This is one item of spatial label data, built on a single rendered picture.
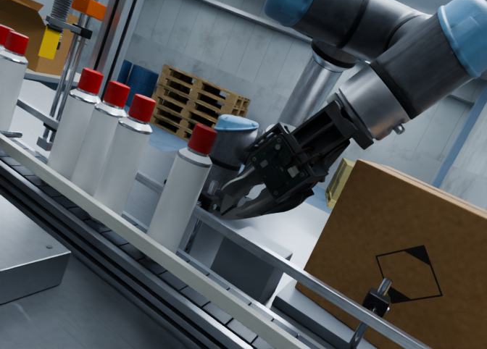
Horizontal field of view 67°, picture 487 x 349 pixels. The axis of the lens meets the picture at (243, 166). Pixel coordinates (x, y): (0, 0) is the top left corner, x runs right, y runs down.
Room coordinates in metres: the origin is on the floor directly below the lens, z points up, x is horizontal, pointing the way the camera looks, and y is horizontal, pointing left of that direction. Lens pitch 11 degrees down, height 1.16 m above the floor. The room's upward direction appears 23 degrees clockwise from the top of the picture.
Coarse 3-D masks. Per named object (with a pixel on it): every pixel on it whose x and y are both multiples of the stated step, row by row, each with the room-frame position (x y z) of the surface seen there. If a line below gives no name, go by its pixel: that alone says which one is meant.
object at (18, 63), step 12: (12, 36) 0.67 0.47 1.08; (24, 36) 0.68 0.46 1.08; (12, 48) 0.67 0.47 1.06; (24, 48) 0.68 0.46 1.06; (0, 60) 0.66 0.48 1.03; (12, 60) 0.66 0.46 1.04; (24, 60) 0.68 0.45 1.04; (0, 72) 0.66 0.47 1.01; (12, 72) 0.67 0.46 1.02; (24, 72) 0.69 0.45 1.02; (0, 84) 0.66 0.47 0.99; (12, 84) 0.67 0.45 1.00; (0, 96) 0.66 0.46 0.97; (12, 96) 0.68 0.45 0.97; (0, 108) 0.66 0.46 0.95; (12, 108) 0.68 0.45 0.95; (0, 120) 0.67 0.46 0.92
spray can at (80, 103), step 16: (80, 80) 0.59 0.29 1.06; (96, 80) 0.59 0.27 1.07; (80, 96) 0.58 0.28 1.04; (96, 96) 0.60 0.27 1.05; (64, 112) 0.58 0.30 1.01; (80, 112) 0.58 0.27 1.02; (64, 128) 0.58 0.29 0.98; (80, 128) 0.59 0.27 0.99; (64, 144) 0.58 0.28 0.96; (80, 144) 0.59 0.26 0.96; (48, 160) 0.59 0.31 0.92; (64, 160) 0.58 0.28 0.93; (64, 176) 0.58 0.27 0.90
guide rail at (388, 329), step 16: (32, 112) 0.69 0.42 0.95; (144, 176) 0.58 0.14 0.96; (160, 192) 0.56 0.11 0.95; (208, 224) 0.52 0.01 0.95; (224, 224) 0.52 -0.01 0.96; (240, 240) 0.50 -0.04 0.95; (272, 256) 0.48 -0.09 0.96; (288, 272) 0.47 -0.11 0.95; (304, 272) 0.47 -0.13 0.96; (320, 288) 0.45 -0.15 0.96; (336, 304) 0.44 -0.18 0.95; (352, 304) 0.44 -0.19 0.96; (368, 320) 0.43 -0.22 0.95; (384, 320) 0.43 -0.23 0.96; (400, 336) 0.41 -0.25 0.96
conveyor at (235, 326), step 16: (32, 176) 0.59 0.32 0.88; (48, 192) 0.56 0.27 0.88; (64, 208) 0.54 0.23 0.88; (80, 208) 0.55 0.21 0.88; (96, 224) 0.52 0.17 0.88; (112, 240) 0.50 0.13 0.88; (160, 272) 0.47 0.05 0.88; (208, 272) 0.52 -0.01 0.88; (176, 288) 0.45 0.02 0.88; (192, 288) 0.46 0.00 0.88; (224, 288) 0.50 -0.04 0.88; (208, 304) 0.44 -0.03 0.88; (224, 320) 0.42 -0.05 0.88; (240, 336) 0.41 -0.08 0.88; (256, 336) 0.42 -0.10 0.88
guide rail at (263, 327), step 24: (0, 144) 0.61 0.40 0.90; (48, 168) 0.56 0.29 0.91; (72, 192) 0.53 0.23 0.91; (96, 216) 0.51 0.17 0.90; (120, 216) 0.51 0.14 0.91; (144, 240) 0.47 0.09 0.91; (168, 264) 0.45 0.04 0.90; (216, 288) 0.43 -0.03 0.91; (240, 312) 0.41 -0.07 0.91; (264, 336) 0.39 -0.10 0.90; (288, 336) 0.39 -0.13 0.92
